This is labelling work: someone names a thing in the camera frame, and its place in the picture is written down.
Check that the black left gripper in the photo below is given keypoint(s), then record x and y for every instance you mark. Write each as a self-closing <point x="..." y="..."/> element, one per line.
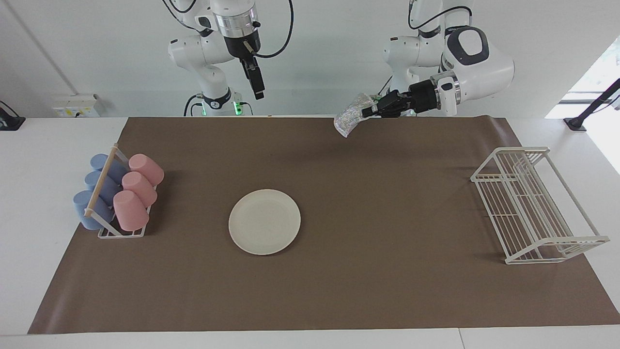
<point x="416" y="99"/>

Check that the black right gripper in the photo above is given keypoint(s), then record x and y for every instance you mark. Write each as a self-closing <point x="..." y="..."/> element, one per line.
<point x="237" y="48"/>

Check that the silver glitter sponge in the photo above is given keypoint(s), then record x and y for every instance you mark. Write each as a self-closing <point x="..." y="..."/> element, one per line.
<point x="351" y="116"/>

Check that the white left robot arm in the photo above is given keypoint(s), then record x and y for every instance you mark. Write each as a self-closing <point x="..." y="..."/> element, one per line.
<point x="479" y="72"/>

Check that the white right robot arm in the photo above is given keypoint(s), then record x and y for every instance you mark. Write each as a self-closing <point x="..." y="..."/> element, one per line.
<point x="203" y="53"/>

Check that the cream round plate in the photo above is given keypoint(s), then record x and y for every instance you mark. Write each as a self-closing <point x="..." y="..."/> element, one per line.
<point x="264" y="222"/>

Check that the pink plastic cup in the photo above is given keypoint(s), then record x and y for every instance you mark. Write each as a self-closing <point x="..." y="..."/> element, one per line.
<point x="140" y="188"/>
<point x="147" y="168"/>
<point x="130" y="211"/>

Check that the blue plastic cup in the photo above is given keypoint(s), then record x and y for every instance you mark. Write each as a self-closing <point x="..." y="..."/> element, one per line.
<point x="92" y="179"/>
<point x="80" y="208"/>
<point x="99" y="161"/>

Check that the brown table mat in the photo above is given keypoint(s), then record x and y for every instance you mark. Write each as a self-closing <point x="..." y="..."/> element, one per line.
<point x="387" y="291"/>

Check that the white cup holder rack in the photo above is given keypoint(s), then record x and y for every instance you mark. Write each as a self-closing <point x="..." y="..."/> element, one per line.
<point x="101" y="180"/>

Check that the bright window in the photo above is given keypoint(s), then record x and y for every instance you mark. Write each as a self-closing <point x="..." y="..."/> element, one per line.
<point x="596" y="77"/>

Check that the white wall power outlet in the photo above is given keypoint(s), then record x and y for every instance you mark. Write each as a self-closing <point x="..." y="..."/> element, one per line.
<point x="72" y="109"/>

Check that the black table clamp mount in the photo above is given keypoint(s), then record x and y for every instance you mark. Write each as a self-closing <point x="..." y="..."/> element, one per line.
<point x="9" y="121"/>

